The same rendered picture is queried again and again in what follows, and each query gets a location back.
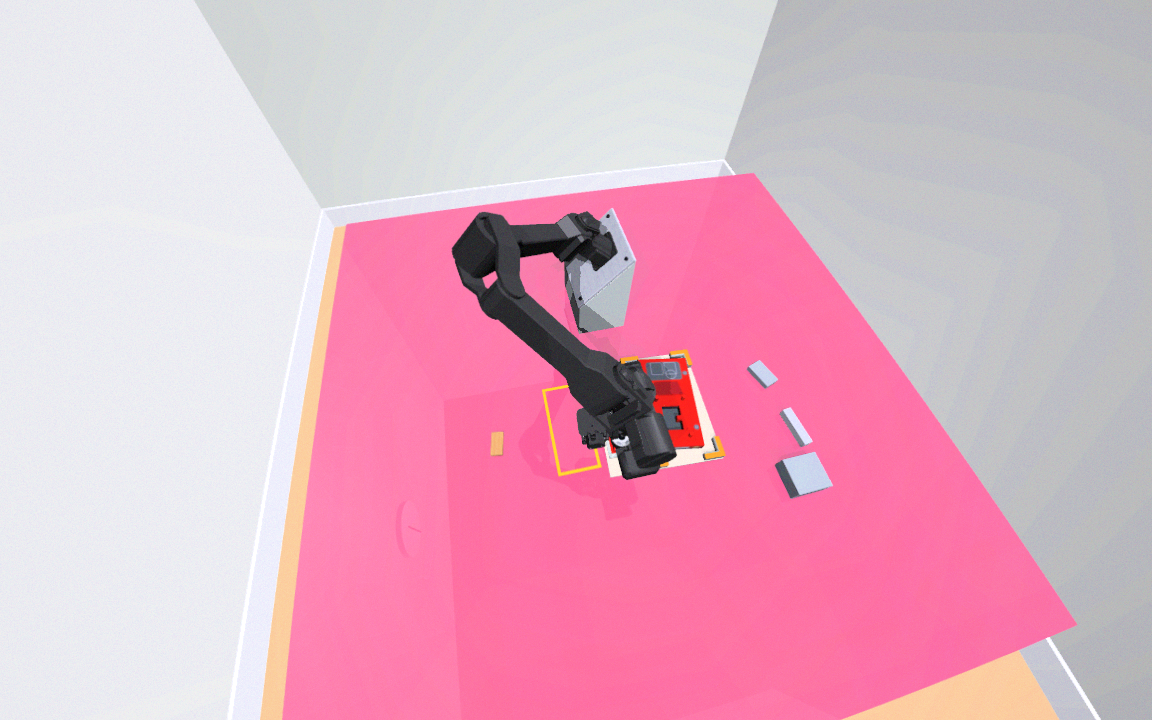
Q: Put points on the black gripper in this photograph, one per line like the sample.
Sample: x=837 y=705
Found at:
x=627 y=463

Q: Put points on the white rectangular bar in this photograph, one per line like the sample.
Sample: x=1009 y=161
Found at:
x=795 y=427

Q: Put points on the yellow rectangular outline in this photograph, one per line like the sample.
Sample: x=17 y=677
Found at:
x=553 y=441

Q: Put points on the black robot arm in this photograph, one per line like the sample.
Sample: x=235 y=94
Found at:
x=595 y=379

